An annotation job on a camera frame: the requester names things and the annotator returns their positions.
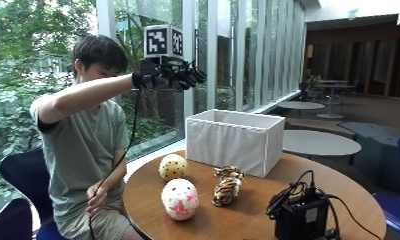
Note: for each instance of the white marker cube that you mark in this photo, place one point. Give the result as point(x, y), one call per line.
point(163, 41)

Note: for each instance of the white fabric storage box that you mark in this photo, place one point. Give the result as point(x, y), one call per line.
point(234, 143)

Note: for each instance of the round grey side table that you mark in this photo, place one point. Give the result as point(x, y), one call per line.
point(320, 142)
point(302, 105)

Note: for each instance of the yellow dotted egg plush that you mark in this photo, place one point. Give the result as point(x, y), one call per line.
point(173, 167)

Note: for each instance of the potted plant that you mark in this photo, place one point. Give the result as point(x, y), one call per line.
point(315, 81)

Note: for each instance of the the person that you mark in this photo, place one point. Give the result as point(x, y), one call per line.
point(82, 140)

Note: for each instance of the striped tiger plush toy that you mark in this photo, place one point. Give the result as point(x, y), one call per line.
point(227, 190)

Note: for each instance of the pink white egg plush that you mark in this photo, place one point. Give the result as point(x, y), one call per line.
point(181, 204)

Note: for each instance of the grey upholstered bench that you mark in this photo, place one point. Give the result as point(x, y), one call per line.
point(378, 146)

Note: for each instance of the dark blue chair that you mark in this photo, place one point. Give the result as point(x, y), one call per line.
point(25, 180)
point(9, 221)

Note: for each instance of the black electronic box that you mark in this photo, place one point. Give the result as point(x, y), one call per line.
point(300, 218)

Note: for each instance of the round pedestal table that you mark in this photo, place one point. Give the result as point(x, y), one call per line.
point(334, 96)

